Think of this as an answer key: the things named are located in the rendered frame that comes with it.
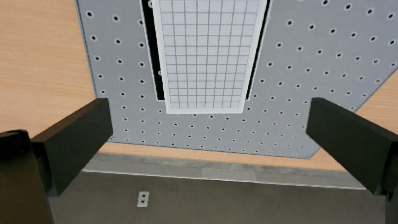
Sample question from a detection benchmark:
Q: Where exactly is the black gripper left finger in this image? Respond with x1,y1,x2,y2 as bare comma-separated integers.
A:
0,98,113,224

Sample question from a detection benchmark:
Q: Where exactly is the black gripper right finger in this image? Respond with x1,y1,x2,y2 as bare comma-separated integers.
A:
305,98,398,224

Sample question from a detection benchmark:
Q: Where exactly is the grey perforated base plate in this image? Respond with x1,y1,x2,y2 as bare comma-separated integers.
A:
74,0,398,160

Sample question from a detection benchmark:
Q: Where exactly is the white deep-well plate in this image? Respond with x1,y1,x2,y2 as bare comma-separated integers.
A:
152,0,267,114

